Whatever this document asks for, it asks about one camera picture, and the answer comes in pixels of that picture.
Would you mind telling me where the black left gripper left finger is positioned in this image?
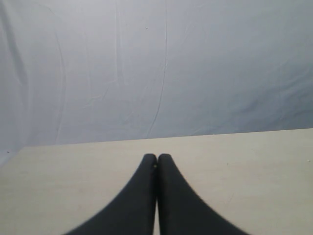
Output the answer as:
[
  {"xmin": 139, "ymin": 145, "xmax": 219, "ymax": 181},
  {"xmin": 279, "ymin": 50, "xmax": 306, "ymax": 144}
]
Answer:
[{"xmin": 67, "ymin": 153, "xmax": 157, "ymax": 235}]

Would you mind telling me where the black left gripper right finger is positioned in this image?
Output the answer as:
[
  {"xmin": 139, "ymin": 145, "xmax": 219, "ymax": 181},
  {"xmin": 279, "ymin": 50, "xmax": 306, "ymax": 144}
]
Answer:
[{"xmin": 157, "ymin": 154, "xmax": 247, "ymax": 235}]

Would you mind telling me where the grey backdrop cloth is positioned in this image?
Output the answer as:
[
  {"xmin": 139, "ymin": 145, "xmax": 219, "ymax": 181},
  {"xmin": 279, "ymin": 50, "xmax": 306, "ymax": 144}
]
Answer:
[{"xmin": 0, "ymin": 0, "xmax": 313, "ymax": 162}]

